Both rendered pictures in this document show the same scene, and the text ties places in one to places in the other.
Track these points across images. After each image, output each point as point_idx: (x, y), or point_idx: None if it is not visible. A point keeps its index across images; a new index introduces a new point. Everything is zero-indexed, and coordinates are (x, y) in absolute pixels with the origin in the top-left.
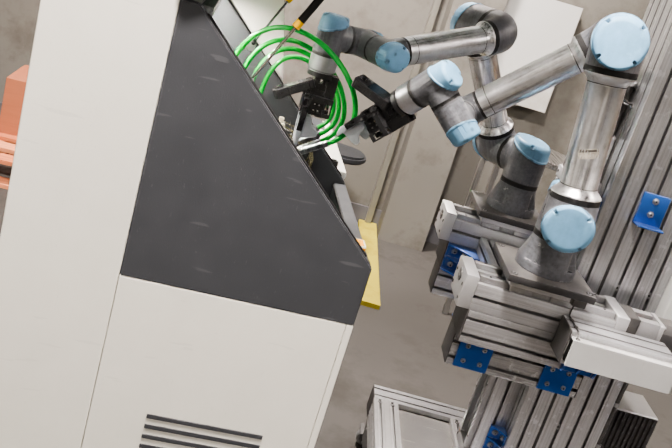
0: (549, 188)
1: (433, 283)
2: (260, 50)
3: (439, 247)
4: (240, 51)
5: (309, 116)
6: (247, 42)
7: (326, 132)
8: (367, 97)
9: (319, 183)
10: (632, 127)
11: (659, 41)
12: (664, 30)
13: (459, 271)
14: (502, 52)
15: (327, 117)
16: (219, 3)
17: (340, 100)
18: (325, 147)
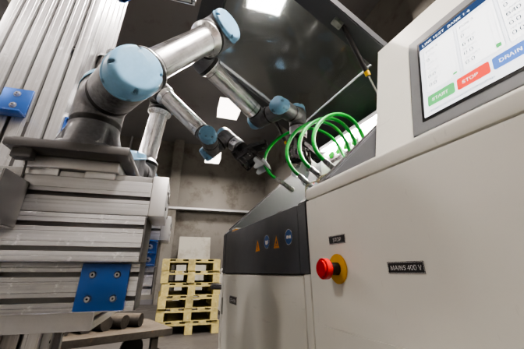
0: (146, 159)
1: (141, 290)
2: (341, 136)
3: (143, 247)
4: (338, 147)
5: (297, 164)
6: (334, 142)
7: (303, 163)
8: (257, 151)
9: (261, 200)
10: None
11: (109, 47)
12: (111, 42)
13: (171, 225)
14: (192, 66)
15: (286, 161)
16: (354, 128)
17: (299, 136)
18: (276, 181)
